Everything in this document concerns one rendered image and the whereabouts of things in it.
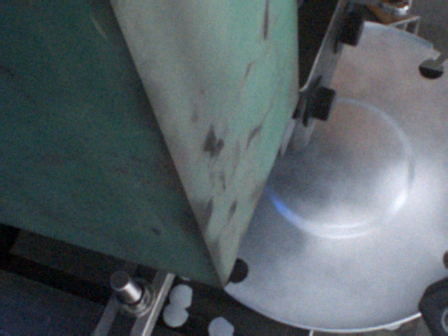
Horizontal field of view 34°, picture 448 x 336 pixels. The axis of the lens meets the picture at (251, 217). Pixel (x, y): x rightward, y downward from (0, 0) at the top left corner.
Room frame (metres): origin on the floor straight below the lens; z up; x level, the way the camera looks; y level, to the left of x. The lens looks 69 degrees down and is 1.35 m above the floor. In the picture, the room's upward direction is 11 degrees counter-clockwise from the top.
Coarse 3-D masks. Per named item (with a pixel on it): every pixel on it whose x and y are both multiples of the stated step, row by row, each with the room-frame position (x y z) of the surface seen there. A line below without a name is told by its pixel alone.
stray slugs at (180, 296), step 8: (176, 288) 0.20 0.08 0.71; (184, 288) 0.19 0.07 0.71; (176, 296) 0.19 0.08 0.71; (184, 296) 0.19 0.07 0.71; (176, 304) 0.18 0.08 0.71; (184, 304) 0.18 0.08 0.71; (168, 312) 0.17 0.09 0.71; (176, 312) 0.17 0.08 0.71; (184, 312) 0.17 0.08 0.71; (168, 320) 0.17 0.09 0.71; (176, 320) 0.17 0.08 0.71; (184, 320) 0.16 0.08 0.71; (216, 320) 0.16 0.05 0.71; (224, 320) 0.16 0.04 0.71; (216, 328) 0.15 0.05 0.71; (224, 328) 0.15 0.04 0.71; (232, 328) 0.15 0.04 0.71; (392, 328) 0.13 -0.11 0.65
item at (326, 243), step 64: (384, 64) 0.34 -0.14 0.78; (320, 128) 0.29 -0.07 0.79; (384, 128) 0.28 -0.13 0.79; (320, 192) 0.23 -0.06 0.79; (384, 192) 0.22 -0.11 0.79; (256, 256) 0.19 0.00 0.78; (320, 256) 0.18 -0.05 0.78; (384, 256) 0.17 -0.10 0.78; (320, 320) 0.12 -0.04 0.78; (384, 320) 0.11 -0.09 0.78
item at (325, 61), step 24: (312, 0) 0.28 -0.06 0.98; (336, 0) 0.28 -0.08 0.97; (312, 24) 0.26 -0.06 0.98; (336, 24) 0.27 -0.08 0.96; (360, 24) 0.28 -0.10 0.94; (312, 48) 0.25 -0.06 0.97; (336, 48) 0.27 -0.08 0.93; (312, 72) 0.23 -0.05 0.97; (312, 96) 0.23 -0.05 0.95; (336, 96) 0.23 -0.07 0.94; (312, 120) 0.23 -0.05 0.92; (288, 144) 0.22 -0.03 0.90
